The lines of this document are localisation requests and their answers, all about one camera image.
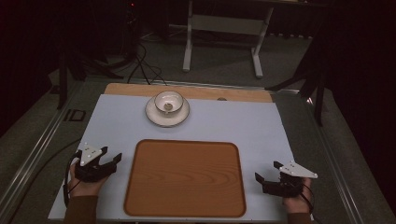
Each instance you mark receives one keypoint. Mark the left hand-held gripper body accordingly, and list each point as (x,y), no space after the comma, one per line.
(88,155)

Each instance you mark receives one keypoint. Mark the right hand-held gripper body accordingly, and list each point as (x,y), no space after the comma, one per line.
(288,183)

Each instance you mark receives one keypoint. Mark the white saucer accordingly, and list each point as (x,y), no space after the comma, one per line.
(157,116)

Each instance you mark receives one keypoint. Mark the wooden tray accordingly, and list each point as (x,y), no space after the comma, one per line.
(185,179)

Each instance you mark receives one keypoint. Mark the white bowl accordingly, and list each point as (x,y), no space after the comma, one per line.
(169,101)

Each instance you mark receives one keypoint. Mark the person's right hand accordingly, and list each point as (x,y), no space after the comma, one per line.
(295,203)

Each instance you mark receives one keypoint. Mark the person's left hand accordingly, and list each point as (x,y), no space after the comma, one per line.
(85,188)

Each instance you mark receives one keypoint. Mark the pale blue table mat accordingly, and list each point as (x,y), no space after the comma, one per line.
(243,124)

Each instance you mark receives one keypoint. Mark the black tripod stand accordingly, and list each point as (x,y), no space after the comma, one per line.
(63,81)

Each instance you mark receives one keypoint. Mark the black stand with legs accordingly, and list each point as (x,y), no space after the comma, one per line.
(319,93)

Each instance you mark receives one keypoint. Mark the white metal stand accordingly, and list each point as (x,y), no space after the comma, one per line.
(229,25)

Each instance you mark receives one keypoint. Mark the black square floor bracket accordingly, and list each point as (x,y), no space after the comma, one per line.
(75,115)

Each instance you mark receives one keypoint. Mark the aluminium rail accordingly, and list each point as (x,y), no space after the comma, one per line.
(34,152)
(336,168)
(218,84)

